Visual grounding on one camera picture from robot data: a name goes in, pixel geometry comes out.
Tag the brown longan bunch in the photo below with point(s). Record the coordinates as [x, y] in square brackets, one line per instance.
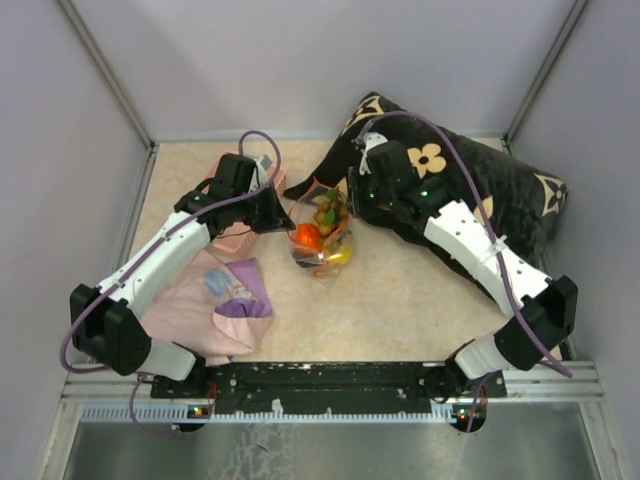
[331, 213]

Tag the clear zip bag orange zipper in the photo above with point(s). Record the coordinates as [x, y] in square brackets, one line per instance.
[322, 242]

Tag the dark grape bunch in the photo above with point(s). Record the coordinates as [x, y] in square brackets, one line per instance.
[310, 261]

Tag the pink purple cloth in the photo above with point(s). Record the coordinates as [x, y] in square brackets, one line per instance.
[220, 311]

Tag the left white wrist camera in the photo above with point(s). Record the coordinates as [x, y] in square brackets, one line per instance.
[265, 167]

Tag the white slotted cable duct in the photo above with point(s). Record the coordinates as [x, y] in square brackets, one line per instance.
[196, 414]

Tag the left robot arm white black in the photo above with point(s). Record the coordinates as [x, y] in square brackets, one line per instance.
[106, 319]

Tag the orange persimmon with green calyx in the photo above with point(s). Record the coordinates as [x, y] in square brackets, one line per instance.
[308, 234]

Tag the black pillow cream flowers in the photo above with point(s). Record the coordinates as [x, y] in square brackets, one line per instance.
[523, 203]

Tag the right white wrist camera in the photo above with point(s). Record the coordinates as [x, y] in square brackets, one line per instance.
[372, 140]

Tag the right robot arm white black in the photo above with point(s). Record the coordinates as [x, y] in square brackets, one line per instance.
[540, 310]

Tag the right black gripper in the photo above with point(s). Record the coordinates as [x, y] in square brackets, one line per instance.
[357, 177]

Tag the yellow lemon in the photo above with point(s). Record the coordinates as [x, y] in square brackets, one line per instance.
[338, 253]

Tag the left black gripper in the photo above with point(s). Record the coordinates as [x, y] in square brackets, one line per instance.
[276, 219]

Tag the pink plastic basket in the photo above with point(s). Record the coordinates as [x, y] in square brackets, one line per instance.
[235, 243]

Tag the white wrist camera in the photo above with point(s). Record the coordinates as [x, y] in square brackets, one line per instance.
[372, 140]
[265, 167]

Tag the aluminium frame rail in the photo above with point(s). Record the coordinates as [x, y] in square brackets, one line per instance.
[539, 385]

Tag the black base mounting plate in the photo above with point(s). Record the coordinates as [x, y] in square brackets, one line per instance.
[317, 388]

